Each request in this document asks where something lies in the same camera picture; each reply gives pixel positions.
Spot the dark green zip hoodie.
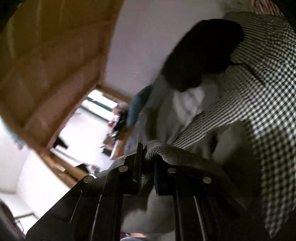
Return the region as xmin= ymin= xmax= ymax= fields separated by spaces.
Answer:
xmin=121 ymin=122 xmax=264 ymax=240

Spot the clutter on headboard shelf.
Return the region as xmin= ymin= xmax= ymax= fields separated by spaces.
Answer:
xmin=102 ymin=103 xmax=128 ymax=160

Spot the grey folded duvet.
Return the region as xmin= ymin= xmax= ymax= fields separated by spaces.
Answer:
xmin=124 ymin=75 xmax=184 ymax=155

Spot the white striped garment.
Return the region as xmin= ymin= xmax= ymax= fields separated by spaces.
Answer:
xmin=172 ymin=85 xmax=220 ymax=128

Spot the black white checkered bedsheet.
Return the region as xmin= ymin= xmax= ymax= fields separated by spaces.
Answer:
xmin=172 ymin=12 xmax=295 ymax=240

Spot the teal pillow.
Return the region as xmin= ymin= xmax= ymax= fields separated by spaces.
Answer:
xmin=126 ymin=85 xmax=153 ymax=128

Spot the black fuzzy garment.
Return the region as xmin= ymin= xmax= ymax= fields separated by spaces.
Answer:
xmin=162 ymin=19 xmax=244 ymax=92

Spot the red striped pillow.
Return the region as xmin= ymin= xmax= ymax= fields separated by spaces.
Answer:
xmin=251 ymin=0 xmax=284 ymax=18

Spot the wooden bunk bed frame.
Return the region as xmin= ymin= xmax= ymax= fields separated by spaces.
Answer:
xmin=0 ymin=0 xmax=132 ymax=188

